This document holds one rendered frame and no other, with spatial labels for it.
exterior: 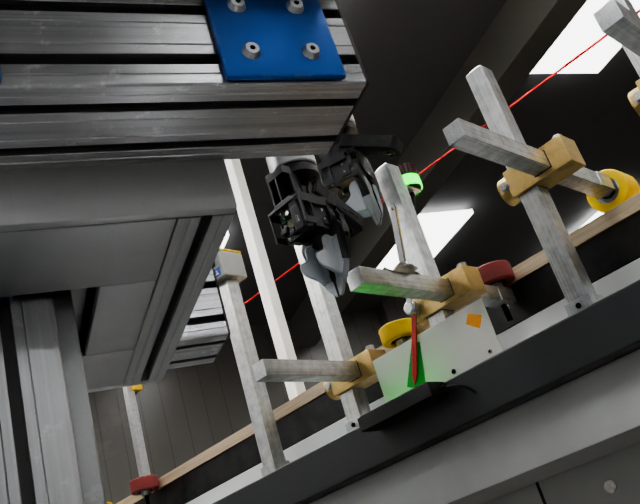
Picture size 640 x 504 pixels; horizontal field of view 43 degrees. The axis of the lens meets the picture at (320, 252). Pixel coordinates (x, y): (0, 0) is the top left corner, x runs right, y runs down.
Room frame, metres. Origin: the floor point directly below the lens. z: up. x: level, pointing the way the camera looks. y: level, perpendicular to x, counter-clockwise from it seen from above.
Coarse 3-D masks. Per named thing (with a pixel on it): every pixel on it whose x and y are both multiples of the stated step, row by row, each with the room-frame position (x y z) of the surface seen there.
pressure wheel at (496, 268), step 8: (488, 264) 1.43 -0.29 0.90; (496, 264) 1.43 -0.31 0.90; (504, 264) 1.43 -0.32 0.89; (480, 272) 1.43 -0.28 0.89; (488, 272) 1.43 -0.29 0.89; (496, 272) 1.43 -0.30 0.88; (504, 272) 1.43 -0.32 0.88; (512, 272) 1.45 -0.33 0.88; (488, 280) 1.43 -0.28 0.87; (496, 280) 1.44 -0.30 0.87; (504, 280) 1.46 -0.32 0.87; (512, 280) 1.47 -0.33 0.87; (504, 304) 1.46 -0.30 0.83; (504, 312) 1.46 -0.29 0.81; (512, 320) 1.46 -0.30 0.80
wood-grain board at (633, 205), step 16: (624, 208) 1.33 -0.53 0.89; (592, 224) 1.37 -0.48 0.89; (608, 224) 1.35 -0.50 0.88; (576, 240) 1.39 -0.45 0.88; (544, 256) 1.44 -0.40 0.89; (528, 272) 1.46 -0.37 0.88; (320, 384) 1.84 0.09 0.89; (304, 400) 1.88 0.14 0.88; (240, 432) 2.04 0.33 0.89; (224, 448) 2.08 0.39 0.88; (192, 464) 2.18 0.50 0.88; (160, 480) 2.28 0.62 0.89; (128, 496) 2.38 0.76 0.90
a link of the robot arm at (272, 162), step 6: (288, 156) 1.07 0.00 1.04; (294, 156) 1.07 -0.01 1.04; (300, 156) 1.07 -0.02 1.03; (306, 156) 1.08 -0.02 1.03; (312, 156) 1.09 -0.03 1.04; (270, 162) 1.08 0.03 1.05; (276, 162) 1.07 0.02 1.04; (282, 162) 1.07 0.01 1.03; (288, 162) 1.07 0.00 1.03; (294, 162) 1.07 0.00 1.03; (312, 162) 1.09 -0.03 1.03; (270, 168) 1.09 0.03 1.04
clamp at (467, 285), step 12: (444, 276) 1.32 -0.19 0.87; (456, 276) 1.31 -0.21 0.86; (468, 276) 1.30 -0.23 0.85; (480, 276) 1.33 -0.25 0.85; (456, 288) 1.31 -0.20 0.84; (468, 288) 1.30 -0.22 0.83; (480, 288) 1.32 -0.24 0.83; (420, 300) 1.36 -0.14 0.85; (444, 300) 1.33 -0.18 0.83; (456, 300) 1.32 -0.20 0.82; (468, 300) 1.34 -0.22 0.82; (420, 312) 1.37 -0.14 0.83; (432, 312) 1.35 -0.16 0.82
